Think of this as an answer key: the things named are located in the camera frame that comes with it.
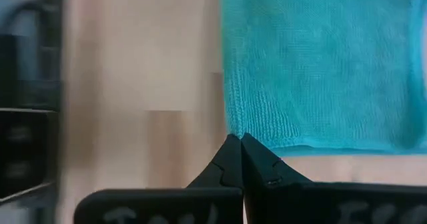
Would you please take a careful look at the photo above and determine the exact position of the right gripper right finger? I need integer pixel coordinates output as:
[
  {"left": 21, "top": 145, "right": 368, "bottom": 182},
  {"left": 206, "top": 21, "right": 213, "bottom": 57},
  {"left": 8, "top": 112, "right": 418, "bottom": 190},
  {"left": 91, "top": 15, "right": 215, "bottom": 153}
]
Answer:
[{"left": 241, "top": 132, "right": 314, "bottom": 189}]

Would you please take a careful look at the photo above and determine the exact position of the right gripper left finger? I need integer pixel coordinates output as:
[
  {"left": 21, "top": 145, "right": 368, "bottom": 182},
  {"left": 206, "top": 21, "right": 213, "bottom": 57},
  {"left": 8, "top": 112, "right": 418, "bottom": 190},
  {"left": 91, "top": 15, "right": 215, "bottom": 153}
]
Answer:
[{"left": 185, "top": 133, "right": 244, "bottom": 189}]

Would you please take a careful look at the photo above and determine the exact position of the teal microfiber towel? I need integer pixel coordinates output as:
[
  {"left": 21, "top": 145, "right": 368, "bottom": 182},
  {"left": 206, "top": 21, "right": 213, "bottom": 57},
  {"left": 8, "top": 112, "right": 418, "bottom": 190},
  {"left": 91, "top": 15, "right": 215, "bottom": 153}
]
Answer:
[{"left": 220, "top": 0, "right": 427, "bottom": 155}]

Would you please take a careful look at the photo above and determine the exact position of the black metal table frame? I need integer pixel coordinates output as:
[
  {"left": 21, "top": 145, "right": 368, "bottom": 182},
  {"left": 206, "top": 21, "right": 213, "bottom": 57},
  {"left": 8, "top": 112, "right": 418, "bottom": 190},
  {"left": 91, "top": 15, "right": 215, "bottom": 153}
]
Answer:
[{"left": 0, "top": 0, "right": 64, "bottom": 205}]

